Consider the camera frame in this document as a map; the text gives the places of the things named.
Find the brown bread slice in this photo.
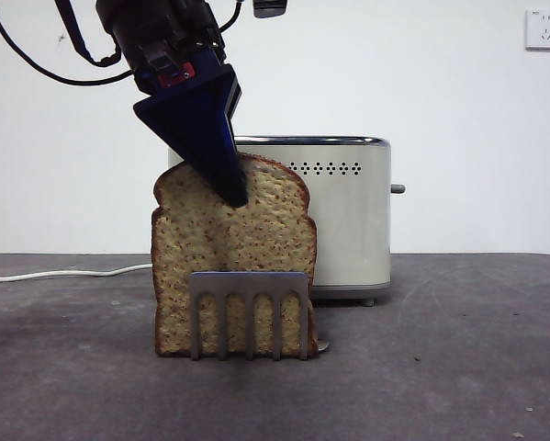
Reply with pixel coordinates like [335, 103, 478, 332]
[150, 153, 320, 358]

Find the silver metal toast rack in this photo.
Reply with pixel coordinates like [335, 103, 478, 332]
[189, 270, 331, 362]

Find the cream toaster with chrome top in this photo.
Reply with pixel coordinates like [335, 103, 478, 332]
[167, 134, 393, 308]

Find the short thin black cable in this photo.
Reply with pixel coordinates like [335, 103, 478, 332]
[218, 0, 247, 34]

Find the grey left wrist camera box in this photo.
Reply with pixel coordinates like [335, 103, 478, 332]
[253, 0, 289, 19]

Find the thin black looping cable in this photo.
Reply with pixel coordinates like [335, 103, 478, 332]
[0, 0, 136, 87]

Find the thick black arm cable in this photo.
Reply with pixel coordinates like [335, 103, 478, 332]
[55, 0, 122, 66]

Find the white power cable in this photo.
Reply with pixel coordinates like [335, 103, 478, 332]
[0, 263, 153, 282]

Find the white wall socket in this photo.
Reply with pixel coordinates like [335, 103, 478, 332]
[524, 8, 550, 52]

